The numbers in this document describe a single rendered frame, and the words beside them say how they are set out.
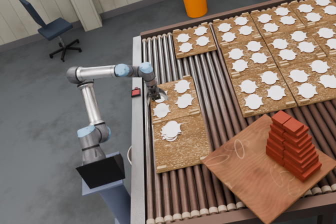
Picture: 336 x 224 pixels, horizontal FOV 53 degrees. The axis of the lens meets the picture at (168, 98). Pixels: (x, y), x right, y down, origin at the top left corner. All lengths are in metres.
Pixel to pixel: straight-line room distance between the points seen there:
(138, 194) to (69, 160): 1.82
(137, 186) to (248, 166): 0.68
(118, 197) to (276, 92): 1.30
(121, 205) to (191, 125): 0.76
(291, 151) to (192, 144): 0.67
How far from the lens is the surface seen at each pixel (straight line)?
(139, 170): 2.18
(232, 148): 1.99
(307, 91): 2.43
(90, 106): 2.35
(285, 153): 1.82
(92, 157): 2.18
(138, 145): 2.31
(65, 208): 3.47
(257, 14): 3.28
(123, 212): 2.60
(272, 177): 1.87
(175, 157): 2.15
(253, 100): 2.37
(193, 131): 2.25
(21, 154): 4.23
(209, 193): 1.98
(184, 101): 2.45
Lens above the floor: 2.60
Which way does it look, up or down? 41 degrees down
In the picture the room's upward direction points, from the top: 18 degrees counter-clockwise
